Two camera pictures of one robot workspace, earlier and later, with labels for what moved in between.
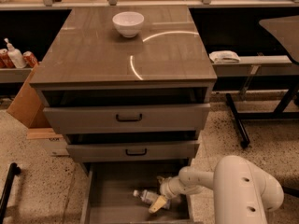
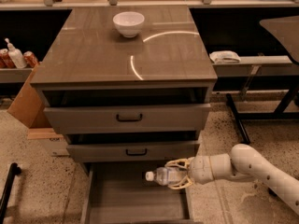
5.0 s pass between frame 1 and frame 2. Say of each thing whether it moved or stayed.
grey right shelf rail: stayed
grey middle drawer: stayed
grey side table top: stayed
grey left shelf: stayed
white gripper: moved
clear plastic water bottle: moved
